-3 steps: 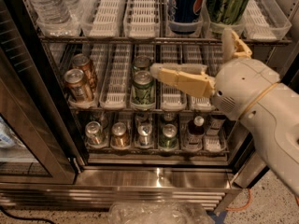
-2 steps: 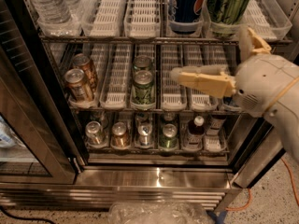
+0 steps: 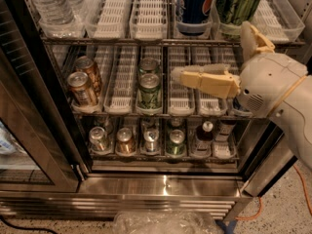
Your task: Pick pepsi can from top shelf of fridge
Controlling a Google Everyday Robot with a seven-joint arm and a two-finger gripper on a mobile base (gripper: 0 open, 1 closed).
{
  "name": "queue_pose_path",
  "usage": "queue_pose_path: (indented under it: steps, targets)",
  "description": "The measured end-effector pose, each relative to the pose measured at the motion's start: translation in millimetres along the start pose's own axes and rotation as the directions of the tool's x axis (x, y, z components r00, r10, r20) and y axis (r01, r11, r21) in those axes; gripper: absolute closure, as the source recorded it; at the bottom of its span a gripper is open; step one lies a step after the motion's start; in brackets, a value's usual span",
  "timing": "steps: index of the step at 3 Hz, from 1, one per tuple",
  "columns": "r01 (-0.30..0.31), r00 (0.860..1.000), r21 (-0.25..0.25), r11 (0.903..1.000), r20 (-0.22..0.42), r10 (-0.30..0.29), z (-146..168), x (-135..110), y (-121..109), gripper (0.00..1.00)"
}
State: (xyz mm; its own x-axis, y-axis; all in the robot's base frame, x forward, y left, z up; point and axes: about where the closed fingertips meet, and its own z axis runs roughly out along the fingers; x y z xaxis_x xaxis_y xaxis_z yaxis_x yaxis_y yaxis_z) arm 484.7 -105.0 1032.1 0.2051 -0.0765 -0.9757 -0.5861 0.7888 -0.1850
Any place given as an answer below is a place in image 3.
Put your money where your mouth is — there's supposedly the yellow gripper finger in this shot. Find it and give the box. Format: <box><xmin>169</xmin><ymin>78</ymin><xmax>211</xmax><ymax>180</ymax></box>
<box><xmin>171</xmin><ymin>63</ymin><xmax>241</xmax><ymax>98</ymax></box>
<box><xmin>240</xmin><ymin>21</ymin><xmax>275</xmax><ymax>61</ymax></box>

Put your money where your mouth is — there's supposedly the white rounded gripper body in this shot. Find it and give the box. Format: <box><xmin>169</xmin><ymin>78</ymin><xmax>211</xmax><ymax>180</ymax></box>
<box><xmin>236</xmin><ymin>53</ymin><xmax>307</xmax><ymax>118</ymax></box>

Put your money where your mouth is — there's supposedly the blue pepsi can top shelf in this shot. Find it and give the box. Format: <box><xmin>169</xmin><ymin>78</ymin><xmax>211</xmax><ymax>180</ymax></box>
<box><xmin>175</xmin><ymin>0</ymin><xmax>216</xmax><ymax>35</ymax></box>

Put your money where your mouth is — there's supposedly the blue pepsi can shelf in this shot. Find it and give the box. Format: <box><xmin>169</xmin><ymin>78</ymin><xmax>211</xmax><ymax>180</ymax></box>
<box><xmin>175</xmin><ymin>0</ymin><xmax>216</xmax><ymax>35</ymax></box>
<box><xmin>233</xmin><ymin>97</ymin><xmax>250</xmax><ymax>112</ymax></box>

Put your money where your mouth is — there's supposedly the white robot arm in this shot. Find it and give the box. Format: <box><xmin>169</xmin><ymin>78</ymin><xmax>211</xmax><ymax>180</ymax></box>
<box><xmin>172</xmin><ymin>21</ymin><xmax>312</xmax><ymax>169</ymax></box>

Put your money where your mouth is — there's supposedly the clear tray holding green can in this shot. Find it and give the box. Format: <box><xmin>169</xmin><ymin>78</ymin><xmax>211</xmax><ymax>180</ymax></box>
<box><xmin>211</xmin><ymin>0</ymin><xmax>261</xmax><ymax>43</ymax></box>

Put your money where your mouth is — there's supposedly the blue pepsi can middle shelf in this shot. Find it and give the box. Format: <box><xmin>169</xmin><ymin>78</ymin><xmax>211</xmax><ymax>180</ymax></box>
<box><xmin>233</xmin><ymin>97</ymin><xmax>250</xmax><ymax>112</ymax></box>

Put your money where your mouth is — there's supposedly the green can top shelf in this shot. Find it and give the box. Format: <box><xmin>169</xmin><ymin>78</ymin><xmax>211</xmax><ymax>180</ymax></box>
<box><xmin>214</xmin><ymin>0</ymin><xmax>265</xmax><ymax>41</ymax></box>

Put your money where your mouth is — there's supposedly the green can shelf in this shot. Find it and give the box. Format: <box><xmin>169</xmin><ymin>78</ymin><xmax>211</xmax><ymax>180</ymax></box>
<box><xmin>214</xmin><ymin>0</ymin><xmax>265</xmax><ymax>41</ymax></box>
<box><xmin>138</xmin><ymin>58</ymin><xmax>160</xmax><ymax>75</ymax></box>
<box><xmin>167</xmin><ymin>130</ymin><xmax>185</xmax><ymax>156</ymax></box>
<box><xmin>138</xmin><ymin>73</ymin><xmax>161</xmax><ymax>109</ymax></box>

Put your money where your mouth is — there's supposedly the dark labelled bottle bottom shelf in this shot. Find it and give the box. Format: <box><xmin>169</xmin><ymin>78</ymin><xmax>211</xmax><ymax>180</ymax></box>
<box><xmin>214</xmin><ymin>120</ymin><xmax>236</xmax><ymax>141</ymax></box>

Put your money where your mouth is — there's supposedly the green can rear middle shelf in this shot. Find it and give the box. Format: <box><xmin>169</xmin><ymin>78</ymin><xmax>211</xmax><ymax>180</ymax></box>
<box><xmin>138</xmin><ymin>58</ymin><xmax>160</xmax><ymax>75</ymax></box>

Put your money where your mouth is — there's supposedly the green can front middle shelf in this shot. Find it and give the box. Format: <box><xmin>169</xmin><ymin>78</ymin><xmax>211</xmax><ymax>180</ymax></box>
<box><xmin>138</xmin><ymin>73</ymin><xmax>161</xmax><ymax>109</ymax></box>

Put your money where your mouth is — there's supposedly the green can bottom shelf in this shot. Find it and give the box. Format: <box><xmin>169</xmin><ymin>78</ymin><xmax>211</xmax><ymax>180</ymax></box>
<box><xmin>167</xmin><ymin>130</ymin><xmax>185</xmax><ymax>156</ymax></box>

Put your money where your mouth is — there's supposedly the silver red can bottom shelf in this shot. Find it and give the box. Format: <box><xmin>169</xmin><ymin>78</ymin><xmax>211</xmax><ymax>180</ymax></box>
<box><xmin>143</xmin><ymin>129</ymin><xmax>159</xmax><ymax>153</ymax></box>

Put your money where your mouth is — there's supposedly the brown can bottom shelf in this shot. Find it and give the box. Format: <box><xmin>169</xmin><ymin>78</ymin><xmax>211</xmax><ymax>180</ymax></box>
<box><xmin>117</xmin><ymin>128</ymin><xmax>135</xmax><ymax>155</ymax></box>

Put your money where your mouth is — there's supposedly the brown can shelf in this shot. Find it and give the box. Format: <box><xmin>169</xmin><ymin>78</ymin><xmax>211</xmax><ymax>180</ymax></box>
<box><xmin>117</xmin><ymin>128</ymin><xmax>135</xmax><ymax>155</ymax></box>
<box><xmin>74</xmin><ymin>56</ymin><xmax>102</xmax><ymax>96</ymax></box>
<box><xmin>67</xmin><ymin>71</ymin><xmax>98</xmax><ymax>106</ymax></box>

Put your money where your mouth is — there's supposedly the stainless steel fridge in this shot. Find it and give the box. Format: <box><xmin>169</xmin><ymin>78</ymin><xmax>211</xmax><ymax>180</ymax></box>
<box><xmin>0</xmin><ymin>0</ymin><xmax>312</xmax><ymax>226</ymax></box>

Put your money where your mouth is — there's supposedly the silver can bottom shelf left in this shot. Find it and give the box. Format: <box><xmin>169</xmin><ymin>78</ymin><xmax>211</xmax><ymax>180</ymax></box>
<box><xmin>89</xmin><ymin>127</ymin><xmax>109</xmax><ymax>152</ymax></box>

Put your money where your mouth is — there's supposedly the brown can rear middle shelf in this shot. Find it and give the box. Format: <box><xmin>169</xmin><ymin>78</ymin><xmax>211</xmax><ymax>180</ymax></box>
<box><xmin>74</xmin><ymin>56</ymin><xmax>102</xmax><ymax>96</ymax></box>

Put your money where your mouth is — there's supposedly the brown can front middle shelf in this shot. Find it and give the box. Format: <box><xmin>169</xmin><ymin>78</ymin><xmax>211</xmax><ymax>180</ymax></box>
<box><xmin>67</xmin><ymin>71</ymin><xmax>98</xmax><ymax>106</ymax></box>

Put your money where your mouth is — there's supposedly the glass fridge door left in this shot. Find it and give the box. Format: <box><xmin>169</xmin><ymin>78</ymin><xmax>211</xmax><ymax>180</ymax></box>
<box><xmin>0</xmin><ymin>1</ymin><xmax>79</xmax><ymax>192</ymax></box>

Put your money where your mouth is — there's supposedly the clear empty tray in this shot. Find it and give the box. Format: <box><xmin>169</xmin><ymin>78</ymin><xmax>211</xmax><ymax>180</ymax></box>
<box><xmin>104</xmin><ymin>46</ymin><xmax>137</xmax><ymax>115</ymax></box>
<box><xmin>192</xmin><ymin>47</ymin><xmax>227</xmax><ymax>116</ymax></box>
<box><xmin>252</xmin><ymin>0</ymin><xmax>305</xmax><ymax>43</ymax></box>
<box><xmin>85</xmin><ymin>0</ymin><xmax>132</xmax><ymax>39</ymax></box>
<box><xmin>167</xmin><ymin>47</ymin><xmax>195</xmax><ymax>116</ymax></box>
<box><xmin>130</xmin><ymin>0</ymin><xmax>168</xmax><ymax>41</ymax></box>

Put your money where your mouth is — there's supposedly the clear empty tray top right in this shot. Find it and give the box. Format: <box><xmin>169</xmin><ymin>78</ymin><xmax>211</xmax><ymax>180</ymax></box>
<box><xmin>252</xmin><ymin>0</ymin><xmax>305</xmax><ymax>43</ymax></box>

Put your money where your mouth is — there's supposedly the brown bottle white cap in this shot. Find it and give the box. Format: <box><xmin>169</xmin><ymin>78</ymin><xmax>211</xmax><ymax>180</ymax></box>
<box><xmin>193</xmin><ymin>121</ymin><xmax>214</xmax><ymax>153</ymax></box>

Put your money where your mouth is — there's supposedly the clear tray with green cans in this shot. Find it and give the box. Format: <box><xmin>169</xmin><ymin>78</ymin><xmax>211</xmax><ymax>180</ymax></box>
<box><xmin>136</xmin><ymin>46</ymin><xmax>163</xmax><ymax>115</ymax></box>

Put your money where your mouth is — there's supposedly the clear tray with brown cans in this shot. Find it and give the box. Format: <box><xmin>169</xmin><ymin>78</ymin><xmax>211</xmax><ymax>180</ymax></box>
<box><xmin>71</xmin><ymin>46</ymin><xmax>114</xmax><ymax>113</ymax></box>

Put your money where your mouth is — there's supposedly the blue tape on floor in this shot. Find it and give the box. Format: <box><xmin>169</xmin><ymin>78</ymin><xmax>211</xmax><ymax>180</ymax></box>
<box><xmin>216</xmin><ymin>220</ymin><xmax>237</xmax><ymax>234</ymax></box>

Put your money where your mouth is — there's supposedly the clear plastic bag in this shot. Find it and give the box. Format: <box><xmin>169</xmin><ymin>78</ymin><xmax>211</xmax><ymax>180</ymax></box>
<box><xmin>112</xmin><ymin>211</ymin><xmax>224</xmax><ymax>234</ymax></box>

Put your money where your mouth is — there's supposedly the clear tray under water bottles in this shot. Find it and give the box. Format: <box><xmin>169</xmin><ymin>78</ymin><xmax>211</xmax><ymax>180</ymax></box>
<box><xmin>39</xmin><ymin>0</ymin><xmax>88</xmax><ymax>38</ymax></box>

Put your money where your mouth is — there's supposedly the clear water bottle front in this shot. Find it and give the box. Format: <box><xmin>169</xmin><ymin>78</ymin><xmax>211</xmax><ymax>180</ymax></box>
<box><xmin>32</xmin><ymin>0</ymin><xmax>74</xmax><ymax>25</ymax></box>

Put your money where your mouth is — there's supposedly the middle wire shelf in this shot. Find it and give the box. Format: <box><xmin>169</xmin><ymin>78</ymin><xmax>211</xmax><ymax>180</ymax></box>
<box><xmin>73</xmin><ymin>111</ymin><xmax>260</xmax><ymax>120</ymax></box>

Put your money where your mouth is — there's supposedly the wire shelf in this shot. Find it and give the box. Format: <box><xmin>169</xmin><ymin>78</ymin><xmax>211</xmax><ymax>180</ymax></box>
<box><xmin>41</xmin><ymin>36</ymin><xmax>306</xmax><ymax>49</ymax></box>
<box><xmin>73</xmin><ymin>111</ymin><xmax>260</xmax><ymax>120</ymax></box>

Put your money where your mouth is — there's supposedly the orange cable on floor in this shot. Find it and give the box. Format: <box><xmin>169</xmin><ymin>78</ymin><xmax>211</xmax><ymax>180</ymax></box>
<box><xmin>235</xmin><ymin>165</ymin><xmax>312</xmax><ymax>222</ymax></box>

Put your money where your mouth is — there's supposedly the top wire shelf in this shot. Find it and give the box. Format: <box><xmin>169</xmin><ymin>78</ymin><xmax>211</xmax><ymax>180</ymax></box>
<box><xmin>41</xmin><ymin>36</ymin><xmax>306</xmax><ymax>49</ymax></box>

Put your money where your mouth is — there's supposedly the black cable on floor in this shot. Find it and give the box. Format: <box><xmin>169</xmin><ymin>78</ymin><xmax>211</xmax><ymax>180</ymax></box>
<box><xmin>0</xmin><ymin>214</ymin><xmax>60</xmax><ymax>234</ymax></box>

